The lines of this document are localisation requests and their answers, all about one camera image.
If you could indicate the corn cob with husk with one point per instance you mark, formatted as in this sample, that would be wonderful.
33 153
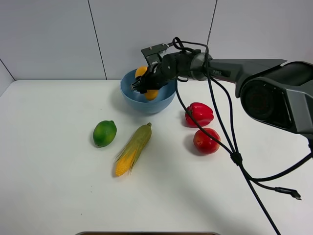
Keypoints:
127 158

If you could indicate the red peach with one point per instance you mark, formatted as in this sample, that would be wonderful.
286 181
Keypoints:
204 144

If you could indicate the green lime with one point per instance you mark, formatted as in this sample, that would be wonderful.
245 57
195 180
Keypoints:
104 133

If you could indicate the red bell pepper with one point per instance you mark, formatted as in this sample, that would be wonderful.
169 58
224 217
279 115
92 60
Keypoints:
201 113

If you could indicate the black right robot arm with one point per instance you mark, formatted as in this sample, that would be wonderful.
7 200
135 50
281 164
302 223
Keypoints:
271 91

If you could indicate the blue plastic bowl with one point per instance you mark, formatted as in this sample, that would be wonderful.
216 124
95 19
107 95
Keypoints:
138 101

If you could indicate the yellow mango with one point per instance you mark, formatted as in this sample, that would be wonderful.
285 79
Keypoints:
150 94

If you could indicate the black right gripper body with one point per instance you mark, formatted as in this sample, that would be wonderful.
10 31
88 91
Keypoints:
171 66

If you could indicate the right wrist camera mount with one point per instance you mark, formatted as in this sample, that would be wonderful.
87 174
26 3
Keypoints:
152 54

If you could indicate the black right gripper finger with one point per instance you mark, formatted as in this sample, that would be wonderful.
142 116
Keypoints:
137 86

